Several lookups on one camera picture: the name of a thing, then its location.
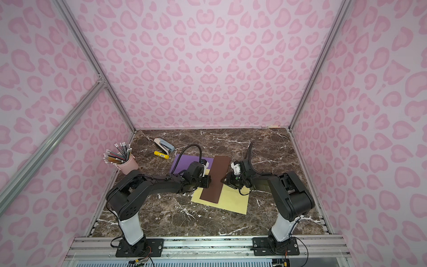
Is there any brown paper sheet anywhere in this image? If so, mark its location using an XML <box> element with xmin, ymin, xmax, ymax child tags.
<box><xmin>200</xmin><ymin>156</ymin><xmax>231</xmax><ymax>204</ymax></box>

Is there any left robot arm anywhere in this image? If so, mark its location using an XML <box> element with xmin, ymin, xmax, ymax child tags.
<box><xmin>106</xmin><ymin>159</ymin><xmax>211</xmax><ymax>247</ymax></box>

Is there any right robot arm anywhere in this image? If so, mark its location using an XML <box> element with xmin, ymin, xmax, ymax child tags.
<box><xmin>221</xmin><ymin>159</ymin><xmax>315</xmax><ymax>255</ymax></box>

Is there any purple paper sheet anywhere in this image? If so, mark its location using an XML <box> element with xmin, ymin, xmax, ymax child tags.
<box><xmin>173</xmin><ymin>155</ymin><xmax>213</xmax><ymax>175</ymax></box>

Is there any yellow paper sheet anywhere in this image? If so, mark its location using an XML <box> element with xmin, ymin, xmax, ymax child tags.
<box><xmin>191</xmin><ymin>184</ymin><xmax>249</xmax><ymax>215</ymax></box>

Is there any yellow marker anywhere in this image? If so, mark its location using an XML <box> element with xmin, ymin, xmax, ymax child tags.
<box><xmin>154</xmin><ymin>151</ymin><xmax>170</xmax><ymax>159</ymax></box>

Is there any grey stapler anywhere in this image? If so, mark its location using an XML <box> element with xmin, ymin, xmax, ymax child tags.
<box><xmin>153</xmin><ymin>138</ymin><xmax>175</xmax><ymax>155</ymax></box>

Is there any pink pencil cup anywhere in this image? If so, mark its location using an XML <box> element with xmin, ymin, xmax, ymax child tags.
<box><xmin>116</xmin><ymin>155</ymin><xmax>139</xmax><ymax>175</ymax></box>

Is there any bundle of pencils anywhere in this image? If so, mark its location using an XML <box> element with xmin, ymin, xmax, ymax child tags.
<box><xmin>103</xmin><ymin>142</ymin><xmax>132</xmax><ymax>165</ymax></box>

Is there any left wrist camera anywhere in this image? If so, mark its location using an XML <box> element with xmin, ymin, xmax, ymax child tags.
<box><xmin>200</xmin><ymin>159</ymin><xmax>209</xmax><ymax>176</ymax></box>

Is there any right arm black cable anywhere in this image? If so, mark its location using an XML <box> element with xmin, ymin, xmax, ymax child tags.
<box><xmin>245</xmin><ymin>141</ymin><xmax>278</xmax><ymax>176</ymax></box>

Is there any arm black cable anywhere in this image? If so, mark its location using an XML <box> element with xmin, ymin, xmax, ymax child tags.
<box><xmin>245</xmin><ymin>141</ymin><xmax>278</xmax><ymax>176</ymax></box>
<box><xmin>171</xmin><ymin>144</ymin><xmax>203</xmax><ymax>174</ymax></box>

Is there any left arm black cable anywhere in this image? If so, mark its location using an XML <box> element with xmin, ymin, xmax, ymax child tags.
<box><xmin>171</xmin><ymin>144</ymin><xmax>203</xmax><ymax>174</ymax></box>

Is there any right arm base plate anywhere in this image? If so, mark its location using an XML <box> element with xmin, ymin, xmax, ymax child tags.
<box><xmin>251</xmin><ymin>236</ymin><xmax>300</xmax><ymax>256</ymax></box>

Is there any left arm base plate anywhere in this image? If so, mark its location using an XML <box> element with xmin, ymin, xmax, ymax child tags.
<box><xmin>115</xmin><ymin>238</ymin><xmax>165</xmax><ymax>258</ymax></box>

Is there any aluminium front rail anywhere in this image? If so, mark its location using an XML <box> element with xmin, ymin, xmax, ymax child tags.
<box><xmin>65</xmin><ymin>235</ymin><xmax>350</xmax><ymax>261</ymax></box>

